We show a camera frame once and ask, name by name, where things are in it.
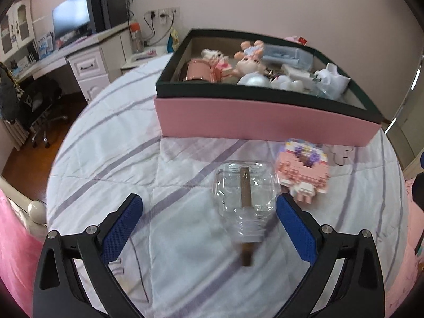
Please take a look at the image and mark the white radiator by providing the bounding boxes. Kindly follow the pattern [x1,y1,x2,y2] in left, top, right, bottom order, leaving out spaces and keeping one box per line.
[0,119,30,151]

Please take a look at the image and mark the white bed footboard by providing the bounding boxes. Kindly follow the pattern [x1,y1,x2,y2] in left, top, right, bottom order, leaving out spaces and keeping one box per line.
[0,175,48,236]

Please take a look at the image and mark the black office chair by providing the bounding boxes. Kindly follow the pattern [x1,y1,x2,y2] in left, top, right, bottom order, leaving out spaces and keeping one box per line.
[20,76,68,148]

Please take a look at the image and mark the white and pink block figure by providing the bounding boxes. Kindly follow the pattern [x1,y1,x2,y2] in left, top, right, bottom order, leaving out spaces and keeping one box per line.
[201,49,232,82]

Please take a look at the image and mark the white desk with drawers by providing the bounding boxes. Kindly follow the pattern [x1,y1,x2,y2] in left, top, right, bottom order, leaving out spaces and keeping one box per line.
[0,23,133,105]

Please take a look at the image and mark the pale pink flower cutout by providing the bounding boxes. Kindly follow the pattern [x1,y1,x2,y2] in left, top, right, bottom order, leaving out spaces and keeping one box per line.
[331,144,355,166]

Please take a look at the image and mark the black patterned jacket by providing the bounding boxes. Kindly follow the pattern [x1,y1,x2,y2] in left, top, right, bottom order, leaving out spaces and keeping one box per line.
[0,63,24,121]

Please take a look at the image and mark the pink cup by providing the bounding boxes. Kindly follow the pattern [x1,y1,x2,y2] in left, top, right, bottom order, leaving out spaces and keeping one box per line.
[182,58,213,82]

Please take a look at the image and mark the pink box with dark rim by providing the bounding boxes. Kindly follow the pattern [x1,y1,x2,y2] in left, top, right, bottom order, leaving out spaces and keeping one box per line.
[156,29,385,148]

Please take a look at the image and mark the pink blanket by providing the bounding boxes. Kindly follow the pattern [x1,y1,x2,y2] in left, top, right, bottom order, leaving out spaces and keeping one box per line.
[0,185,47,305]

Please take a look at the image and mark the clear bottle with orange cap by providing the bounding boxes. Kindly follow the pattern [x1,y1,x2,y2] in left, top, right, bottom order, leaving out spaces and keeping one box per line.
[130,23,144,54]

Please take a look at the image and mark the pink doll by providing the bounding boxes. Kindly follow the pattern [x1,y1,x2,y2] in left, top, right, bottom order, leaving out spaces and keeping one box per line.
[233,40,266,77]

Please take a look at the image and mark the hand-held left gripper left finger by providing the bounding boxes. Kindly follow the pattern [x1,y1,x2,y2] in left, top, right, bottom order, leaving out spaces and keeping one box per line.
[32,193,146,318]

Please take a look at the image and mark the pink building block figure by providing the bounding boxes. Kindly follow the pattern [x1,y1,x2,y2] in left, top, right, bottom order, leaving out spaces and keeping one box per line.
[274,138,331,205]

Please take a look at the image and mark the clear plastic storage case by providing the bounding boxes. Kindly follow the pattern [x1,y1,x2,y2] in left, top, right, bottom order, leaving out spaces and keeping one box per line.
[263,44,313,72]

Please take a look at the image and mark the black power cable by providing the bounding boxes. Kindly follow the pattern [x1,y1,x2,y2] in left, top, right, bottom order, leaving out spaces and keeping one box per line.
[143,11,166,45]

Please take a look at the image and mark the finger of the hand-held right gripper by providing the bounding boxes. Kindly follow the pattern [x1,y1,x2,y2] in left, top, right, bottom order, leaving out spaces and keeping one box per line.
[410,171,424,202]

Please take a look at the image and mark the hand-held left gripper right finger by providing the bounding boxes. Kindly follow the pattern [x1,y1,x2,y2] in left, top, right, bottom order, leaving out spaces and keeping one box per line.
[276,193,386,318]

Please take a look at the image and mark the yellow and blue snack bag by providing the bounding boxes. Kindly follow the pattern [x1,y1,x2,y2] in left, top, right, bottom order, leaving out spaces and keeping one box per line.
[167,28,181,53]

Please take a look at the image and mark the white glass-door cabinet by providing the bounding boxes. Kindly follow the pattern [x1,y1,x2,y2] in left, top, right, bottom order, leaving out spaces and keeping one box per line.
[0,0,35,62]

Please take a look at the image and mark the silver ball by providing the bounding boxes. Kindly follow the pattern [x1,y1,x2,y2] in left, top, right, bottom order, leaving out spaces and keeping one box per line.
[237,73,270,87]

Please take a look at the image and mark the white low side cabinet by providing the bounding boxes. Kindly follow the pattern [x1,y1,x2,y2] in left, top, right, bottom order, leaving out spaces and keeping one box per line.
[121,45,173,70]

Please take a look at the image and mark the blue and white box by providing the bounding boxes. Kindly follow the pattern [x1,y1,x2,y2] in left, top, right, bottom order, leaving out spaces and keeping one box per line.
[37,33,55,58]

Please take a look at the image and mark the black computer tower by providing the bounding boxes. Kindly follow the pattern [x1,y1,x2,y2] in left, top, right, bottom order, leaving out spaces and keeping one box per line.
[87,0,129,34]

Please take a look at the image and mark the black computer monitor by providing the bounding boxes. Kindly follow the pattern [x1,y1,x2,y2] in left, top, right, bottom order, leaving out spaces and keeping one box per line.
[52,0,91,40]

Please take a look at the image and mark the clear glass bottle with cork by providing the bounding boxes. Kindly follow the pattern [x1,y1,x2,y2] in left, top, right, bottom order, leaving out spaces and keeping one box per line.
[212,161,282,268]

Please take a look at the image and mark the white wall socket panel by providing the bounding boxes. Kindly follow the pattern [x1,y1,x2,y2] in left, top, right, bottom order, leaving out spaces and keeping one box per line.
[151,7,181,19]

